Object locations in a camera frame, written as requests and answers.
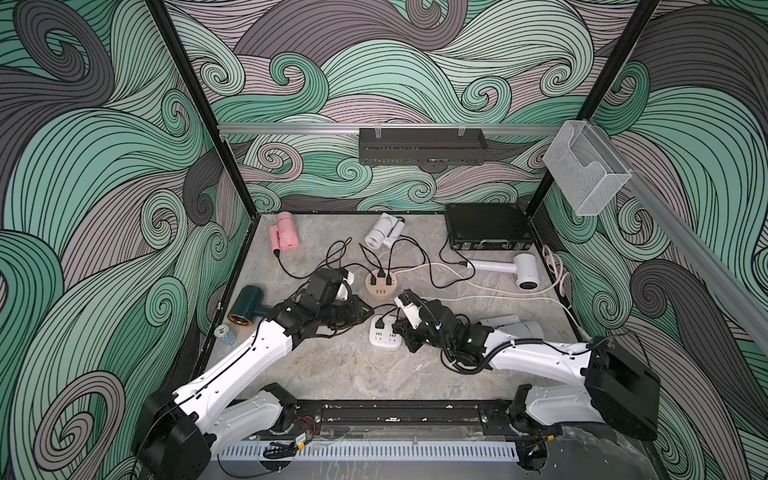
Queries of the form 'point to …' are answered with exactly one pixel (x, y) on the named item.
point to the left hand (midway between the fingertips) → (373, 309)
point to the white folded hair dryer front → (514, 326)
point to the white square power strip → (384, 337)
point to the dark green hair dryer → (248, 307)
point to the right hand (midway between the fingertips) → (392, 327)
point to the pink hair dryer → (284, 235)
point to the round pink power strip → (381, 290)
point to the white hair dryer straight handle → (524, 265)
